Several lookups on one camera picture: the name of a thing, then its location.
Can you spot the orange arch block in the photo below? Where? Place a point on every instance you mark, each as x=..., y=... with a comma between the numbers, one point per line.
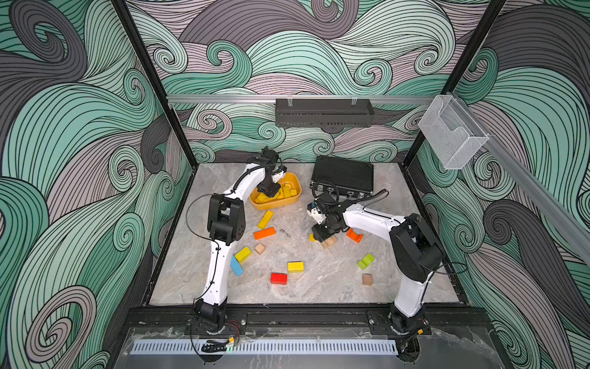
x=351, y=234

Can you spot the green arch block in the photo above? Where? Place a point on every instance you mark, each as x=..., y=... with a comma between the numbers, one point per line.
x=366, y=261

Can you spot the white cable duct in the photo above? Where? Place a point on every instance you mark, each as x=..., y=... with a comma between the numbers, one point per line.
x=300, y=346

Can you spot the black electronics box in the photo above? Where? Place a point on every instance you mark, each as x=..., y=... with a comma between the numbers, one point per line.
x=353, y=179

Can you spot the yellow green block left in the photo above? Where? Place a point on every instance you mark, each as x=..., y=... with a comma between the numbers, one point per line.
x=243, y=254

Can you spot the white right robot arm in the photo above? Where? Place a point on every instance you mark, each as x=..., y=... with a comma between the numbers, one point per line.
x=417, y=251

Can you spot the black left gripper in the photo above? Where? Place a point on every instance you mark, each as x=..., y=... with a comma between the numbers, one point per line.
x=271, y=194

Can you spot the yellow block near red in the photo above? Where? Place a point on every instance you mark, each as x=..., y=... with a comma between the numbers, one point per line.
x=295, y=267

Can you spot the orange rectangular block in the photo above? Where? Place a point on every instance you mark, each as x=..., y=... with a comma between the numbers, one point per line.
x=264, y=233

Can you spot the blue long block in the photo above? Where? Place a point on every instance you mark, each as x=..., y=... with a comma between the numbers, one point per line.
x=236, y=266

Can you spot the clear plastic wall holder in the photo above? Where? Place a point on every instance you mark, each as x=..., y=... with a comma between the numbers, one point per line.
x=452, y=131

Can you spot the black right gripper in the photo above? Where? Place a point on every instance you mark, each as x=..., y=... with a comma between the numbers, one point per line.
x=319, y=234

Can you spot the orange plastic tub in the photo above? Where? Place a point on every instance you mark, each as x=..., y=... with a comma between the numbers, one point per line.
x=289, y=193

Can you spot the black wall tray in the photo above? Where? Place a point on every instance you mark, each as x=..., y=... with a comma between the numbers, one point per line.
x=323, y=113

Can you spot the natural wood cube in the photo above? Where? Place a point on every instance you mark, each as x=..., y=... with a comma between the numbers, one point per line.
x=260, y=249
x=367, y=279

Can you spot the natural wood cube left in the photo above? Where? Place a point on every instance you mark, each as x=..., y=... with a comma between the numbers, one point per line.
x=260, y=249

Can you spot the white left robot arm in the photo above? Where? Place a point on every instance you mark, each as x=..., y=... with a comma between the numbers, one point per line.
x=226, y=223

